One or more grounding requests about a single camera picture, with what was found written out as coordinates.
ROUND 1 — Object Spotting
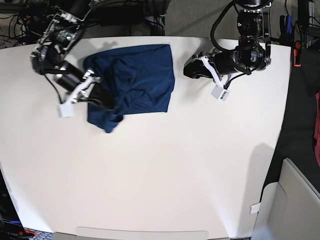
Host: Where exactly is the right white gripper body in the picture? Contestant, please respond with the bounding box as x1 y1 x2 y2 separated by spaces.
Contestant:
60 69 101 106

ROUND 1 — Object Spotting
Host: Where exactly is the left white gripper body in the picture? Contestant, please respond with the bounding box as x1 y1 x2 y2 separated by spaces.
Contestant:
192 51 229 89

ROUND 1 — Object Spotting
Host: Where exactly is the blue long-sleeve T-shirt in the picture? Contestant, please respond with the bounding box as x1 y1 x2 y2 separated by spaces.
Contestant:
82 44 175 133

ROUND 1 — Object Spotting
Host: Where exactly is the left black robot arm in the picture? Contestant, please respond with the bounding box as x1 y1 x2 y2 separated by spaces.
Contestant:
183 0 272 90

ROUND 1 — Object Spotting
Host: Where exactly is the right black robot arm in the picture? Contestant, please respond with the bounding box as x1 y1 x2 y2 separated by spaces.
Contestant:
30 0 116 118

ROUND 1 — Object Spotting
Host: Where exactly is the orange clamp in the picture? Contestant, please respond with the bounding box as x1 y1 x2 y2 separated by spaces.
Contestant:
293 40 302 67

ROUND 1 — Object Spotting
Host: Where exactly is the red cloth pile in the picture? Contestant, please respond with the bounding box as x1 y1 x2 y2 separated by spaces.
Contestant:
313 92 320 167

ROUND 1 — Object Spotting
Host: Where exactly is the beige plastic bin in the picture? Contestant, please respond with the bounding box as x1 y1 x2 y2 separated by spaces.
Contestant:
251 158 320 240

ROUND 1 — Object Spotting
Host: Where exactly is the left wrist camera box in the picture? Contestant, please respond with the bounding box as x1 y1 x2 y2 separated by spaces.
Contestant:
211 85 230 102

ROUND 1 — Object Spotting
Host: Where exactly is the blue handled tool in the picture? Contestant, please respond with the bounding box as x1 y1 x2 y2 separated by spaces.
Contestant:
285 15 292 40

